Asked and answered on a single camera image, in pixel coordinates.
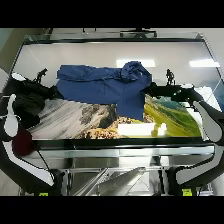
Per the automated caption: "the black cable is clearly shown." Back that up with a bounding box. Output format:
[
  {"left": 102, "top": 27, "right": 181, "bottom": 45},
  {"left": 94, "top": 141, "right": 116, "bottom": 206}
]
[{"left": 33, "top": 148, "right": 52, "bottom": 175}]

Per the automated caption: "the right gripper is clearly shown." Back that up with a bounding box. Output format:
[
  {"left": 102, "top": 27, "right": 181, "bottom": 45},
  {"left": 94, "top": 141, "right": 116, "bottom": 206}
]
[{"left": 141, "top": 82, "right": 171, "bottom": 100}]

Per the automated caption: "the blue shirt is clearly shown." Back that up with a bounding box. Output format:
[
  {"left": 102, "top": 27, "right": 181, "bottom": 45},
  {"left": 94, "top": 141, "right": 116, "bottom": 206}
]
[{"left": 55, "top": 60, "right": 153, "bottom": 121}]

